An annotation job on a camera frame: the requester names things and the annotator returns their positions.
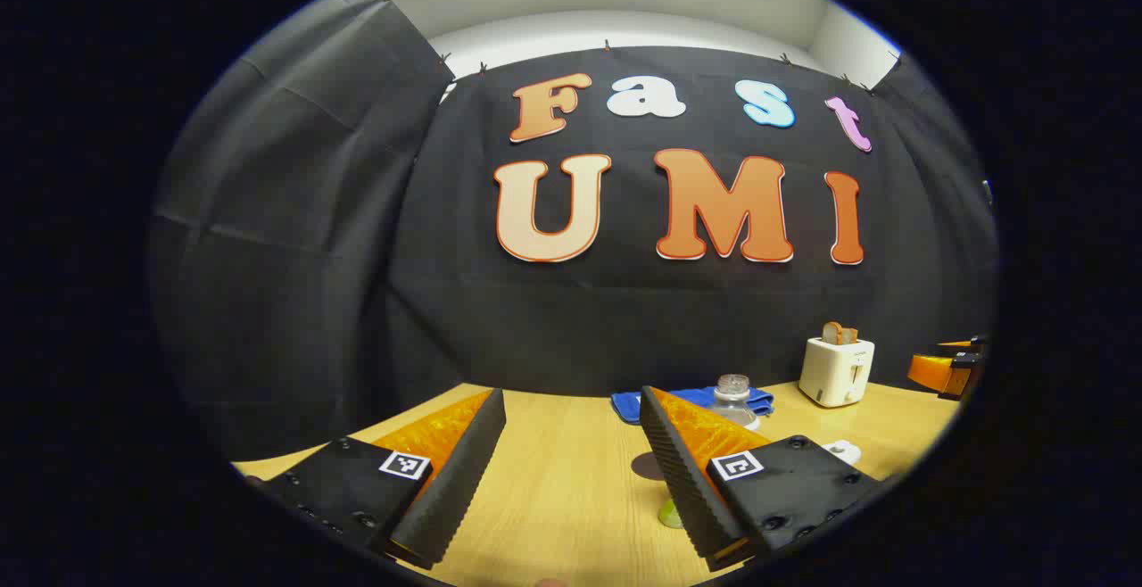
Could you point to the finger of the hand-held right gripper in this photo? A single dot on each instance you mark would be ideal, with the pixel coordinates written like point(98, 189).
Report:
point(937, 371)
point(968, 343)

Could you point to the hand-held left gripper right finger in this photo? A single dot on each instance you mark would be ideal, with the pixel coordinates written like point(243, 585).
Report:
point(687, 489)

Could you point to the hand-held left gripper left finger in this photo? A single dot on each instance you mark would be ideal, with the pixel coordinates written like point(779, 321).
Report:
point(459, 480)

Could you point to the dark round coaster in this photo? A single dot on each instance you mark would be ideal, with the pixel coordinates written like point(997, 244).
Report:
point(644, 467)

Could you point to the clear water bottle green label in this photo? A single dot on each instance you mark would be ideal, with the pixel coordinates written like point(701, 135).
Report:
point(733, 400)

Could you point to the white teacup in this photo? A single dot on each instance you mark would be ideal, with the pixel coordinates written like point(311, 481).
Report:
point(843, 451)

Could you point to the blue folded towel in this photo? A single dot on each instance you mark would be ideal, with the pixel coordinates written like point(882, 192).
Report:
point(633, 404)

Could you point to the white toaster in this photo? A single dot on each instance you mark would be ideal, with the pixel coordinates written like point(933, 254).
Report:
point(834, 373)

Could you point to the black backdrop cloth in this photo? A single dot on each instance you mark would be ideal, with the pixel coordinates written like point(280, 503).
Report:
point(624, 319)

